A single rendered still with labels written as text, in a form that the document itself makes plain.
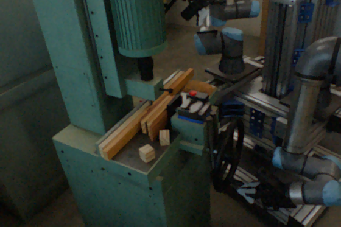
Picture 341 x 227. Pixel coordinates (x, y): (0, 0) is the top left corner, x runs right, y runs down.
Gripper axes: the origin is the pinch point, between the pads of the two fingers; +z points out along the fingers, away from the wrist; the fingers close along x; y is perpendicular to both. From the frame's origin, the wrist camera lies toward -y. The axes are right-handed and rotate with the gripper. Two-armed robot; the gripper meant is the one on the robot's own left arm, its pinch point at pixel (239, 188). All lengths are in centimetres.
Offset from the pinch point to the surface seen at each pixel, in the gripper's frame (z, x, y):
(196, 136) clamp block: 5.0, -2.4, -26.5
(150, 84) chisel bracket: 15, -1, -50
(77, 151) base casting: 53, -21, -37
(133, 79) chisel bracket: 22, -1, -54
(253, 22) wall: 113, 331, -15
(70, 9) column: 22, -11, -86
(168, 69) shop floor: 174, 191, -20
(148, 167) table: 11.5, -22.8, -28.4
